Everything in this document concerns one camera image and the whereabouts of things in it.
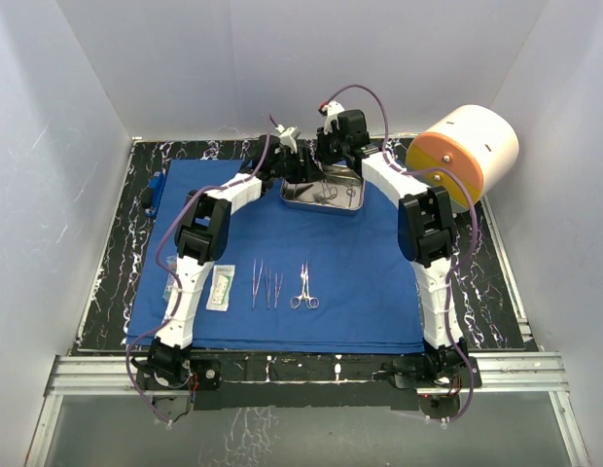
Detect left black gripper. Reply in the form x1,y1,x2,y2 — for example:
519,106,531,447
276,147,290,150
271,150,326,187

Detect steel surgical scissors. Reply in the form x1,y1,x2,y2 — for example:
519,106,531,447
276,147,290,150
312,181,338,204

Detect metal instrument tray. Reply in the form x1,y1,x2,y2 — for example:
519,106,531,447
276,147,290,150
280,164,365,216

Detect blue surgical drape cloth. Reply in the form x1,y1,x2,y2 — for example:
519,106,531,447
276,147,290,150
124,159,426,355

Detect steel forceps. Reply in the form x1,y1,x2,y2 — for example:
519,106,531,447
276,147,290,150
252,261,264,307
274,272,283,308
265,269,272,309

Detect steel hemostat clamp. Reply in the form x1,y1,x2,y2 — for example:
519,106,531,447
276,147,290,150
290,262,320,309

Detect white suture packet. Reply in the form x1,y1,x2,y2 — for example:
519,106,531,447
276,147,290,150
206,265,235,312

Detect green packaged surgical supplies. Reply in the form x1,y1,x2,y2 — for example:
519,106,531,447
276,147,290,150
162,255,177,303

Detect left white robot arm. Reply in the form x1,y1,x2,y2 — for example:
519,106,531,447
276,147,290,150
142,135,325,388

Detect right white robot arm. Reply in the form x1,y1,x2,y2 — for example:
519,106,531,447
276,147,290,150
315,100,465,386

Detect white cylindrical drawer container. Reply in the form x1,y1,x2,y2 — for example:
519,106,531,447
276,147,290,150
406,104,519,212

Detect small blue plastic tool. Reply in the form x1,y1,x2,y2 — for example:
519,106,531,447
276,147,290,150
140,170,166,218

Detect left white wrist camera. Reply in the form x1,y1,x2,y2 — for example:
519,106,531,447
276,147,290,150
275,125,301,153

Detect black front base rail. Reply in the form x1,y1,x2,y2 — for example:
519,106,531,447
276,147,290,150
135,352,478,413

